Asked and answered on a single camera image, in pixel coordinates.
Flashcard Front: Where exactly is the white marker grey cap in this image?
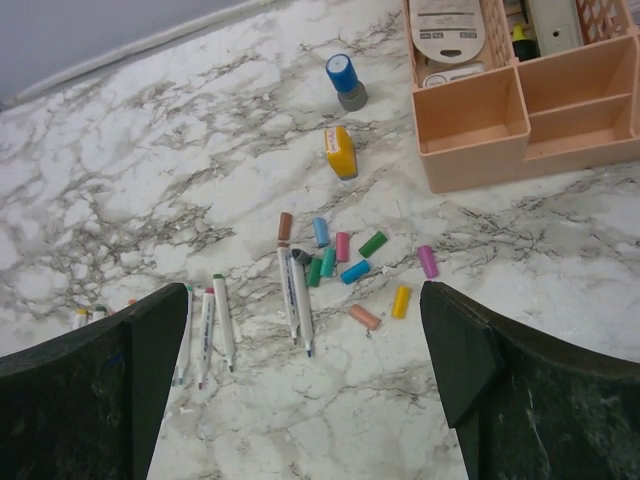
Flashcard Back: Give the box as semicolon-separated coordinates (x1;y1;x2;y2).
290;258;314;358

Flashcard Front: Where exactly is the yellow highlighter in organizer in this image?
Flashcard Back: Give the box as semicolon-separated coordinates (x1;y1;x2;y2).
511;24;538;62

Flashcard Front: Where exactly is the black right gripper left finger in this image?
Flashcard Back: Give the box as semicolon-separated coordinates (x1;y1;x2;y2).
1;283;188;479

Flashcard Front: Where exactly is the dark green pen cap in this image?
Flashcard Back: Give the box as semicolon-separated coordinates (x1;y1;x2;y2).
306;256;322;287

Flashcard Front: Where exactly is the orange file organizer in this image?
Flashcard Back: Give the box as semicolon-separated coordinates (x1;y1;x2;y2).
403;1;639;193

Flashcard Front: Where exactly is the white marker teal cap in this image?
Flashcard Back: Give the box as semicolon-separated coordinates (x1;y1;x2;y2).
172;285;193;386

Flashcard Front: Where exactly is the light blue pen cap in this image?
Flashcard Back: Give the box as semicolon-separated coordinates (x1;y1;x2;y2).
312;217;330;248

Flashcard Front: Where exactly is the white marker yellow cap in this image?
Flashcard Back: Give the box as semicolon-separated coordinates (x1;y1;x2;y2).
73;309;88;330

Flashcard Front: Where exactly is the blue grey stamp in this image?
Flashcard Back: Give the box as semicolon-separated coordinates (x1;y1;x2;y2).
325;54;368;112

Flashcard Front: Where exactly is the white marker light pink cap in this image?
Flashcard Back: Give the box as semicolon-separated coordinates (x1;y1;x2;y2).
276;241;299;345

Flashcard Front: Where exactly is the grey stapler in organizer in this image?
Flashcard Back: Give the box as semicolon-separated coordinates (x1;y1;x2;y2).
528;0;583;56

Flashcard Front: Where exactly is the magenta pen cap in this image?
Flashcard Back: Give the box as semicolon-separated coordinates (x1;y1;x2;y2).
336;231;350;263

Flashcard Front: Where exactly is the yellow pen cap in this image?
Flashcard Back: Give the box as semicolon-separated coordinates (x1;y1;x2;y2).
391;285;412;319

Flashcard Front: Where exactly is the white marker dark green cap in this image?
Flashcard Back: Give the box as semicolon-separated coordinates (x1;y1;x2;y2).
212;273;235;373

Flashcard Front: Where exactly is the white box in organizer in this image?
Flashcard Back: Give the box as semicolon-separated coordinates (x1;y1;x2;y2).
409;0;486;64

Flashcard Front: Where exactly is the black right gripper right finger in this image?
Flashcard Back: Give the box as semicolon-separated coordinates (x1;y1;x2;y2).
420;281;639;479

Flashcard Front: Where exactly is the grey pen cap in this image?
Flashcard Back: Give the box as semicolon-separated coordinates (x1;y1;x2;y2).
291;248;313;266

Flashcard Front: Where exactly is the brown pen cap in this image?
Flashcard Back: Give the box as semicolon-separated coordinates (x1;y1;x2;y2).
277;212;293;243

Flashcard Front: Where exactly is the teal pen cap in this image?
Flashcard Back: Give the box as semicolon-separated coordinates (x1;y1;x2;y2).
320;247;336;278

